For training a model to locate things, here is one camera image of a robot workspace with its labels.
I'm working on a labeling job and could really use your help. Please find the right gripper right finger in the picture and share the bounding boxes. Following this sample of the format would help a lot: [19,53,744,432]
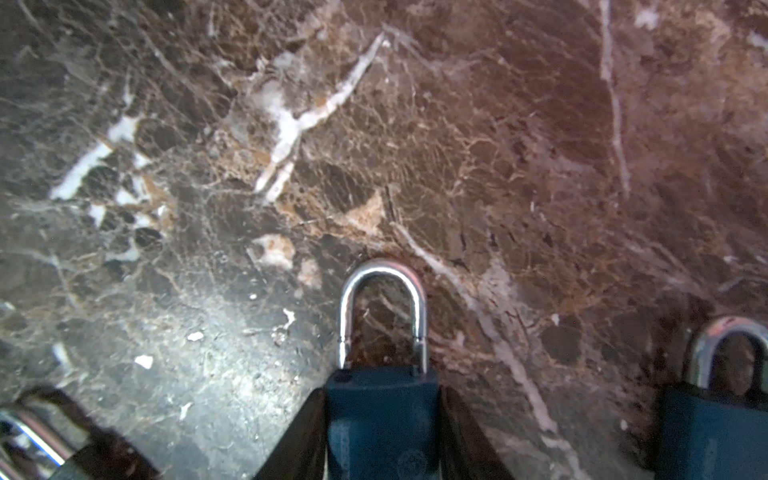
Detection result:
[439,385,514,480]

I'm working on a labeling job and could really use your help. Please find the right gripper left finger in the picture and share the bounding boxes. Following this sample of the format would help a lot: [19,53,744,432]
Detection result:
[254,388,327,480]

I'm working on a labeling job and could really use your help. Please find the grey padlock with key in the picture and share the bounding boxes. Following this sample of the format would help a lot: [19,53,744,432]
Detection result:
[1,385,164,479]

